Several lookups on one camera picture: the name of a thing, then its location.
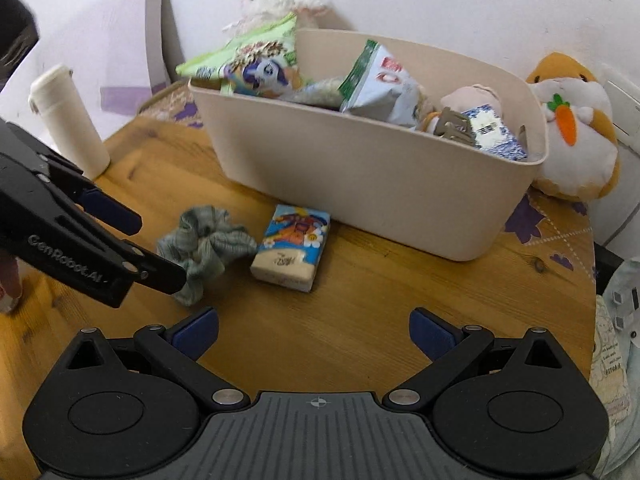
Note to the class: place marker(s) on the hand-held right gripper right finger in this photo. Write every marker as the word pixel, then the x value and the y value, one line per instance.
pixel 430 332

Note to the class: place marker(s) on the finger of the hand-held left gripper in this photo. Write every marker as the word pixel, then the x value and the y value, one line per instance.
pixel 165 275
pixel 112 214

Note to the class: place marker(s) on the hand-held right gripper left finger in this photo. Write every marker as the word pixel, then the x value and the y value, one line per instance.
pixel 197 332

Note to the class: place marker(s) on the green scrunchie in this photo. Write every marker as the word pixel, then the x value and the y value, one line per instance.
pixel 210 240

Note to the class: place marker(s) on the colourful tissue pack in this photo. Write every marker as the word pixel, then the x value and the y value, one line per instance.
pixel 290 245

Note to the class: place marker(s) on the beige plastic storage bin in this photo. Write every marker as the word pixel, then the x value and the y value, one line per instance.
pixel 350 180

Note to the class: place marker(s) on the brown slotted rubber trivet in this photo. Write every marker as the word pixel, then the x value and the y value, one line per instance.
pixel 452 127

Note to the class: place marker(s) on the blue white packet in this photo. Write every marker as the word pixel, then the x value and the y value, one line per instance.
pixel 492 132

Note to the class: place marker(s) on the light green snack packet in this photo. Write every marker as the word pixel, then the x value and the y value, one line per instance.
pixel 260 60

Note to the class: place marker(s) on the silver green snack packet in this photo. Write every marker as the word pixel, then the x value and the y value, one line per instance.
pixel 380 85

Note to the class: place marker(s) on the white thermos bottle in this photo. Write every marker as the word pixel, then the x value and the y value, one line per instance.
pixel 70 130

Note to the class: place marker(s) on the white purple board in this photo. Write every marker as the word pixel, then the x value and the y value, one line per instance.
pixel 110 35

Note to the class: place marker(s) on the patterned paper tag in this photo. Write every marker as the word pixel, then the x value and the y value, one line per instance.
pixel 610 360

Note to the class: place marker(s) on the black cabinet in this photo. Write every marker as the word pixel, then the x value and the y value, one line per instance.
pixel 607 262

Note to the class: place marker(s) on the light blue blanket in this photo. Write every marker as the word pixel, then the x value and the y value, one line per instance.
pixel 622 267

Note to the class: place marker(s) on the dark blurred object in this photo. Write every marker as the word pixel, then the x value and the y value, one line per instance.
pixel 15 35

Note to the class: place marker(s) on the orange hamster plush with carrot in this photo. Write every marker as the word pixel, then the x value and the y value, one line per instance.
pixel 575 160

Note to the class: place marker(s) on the white wall socket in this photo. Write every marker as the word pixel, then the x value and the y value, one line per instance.
pixel 625 105

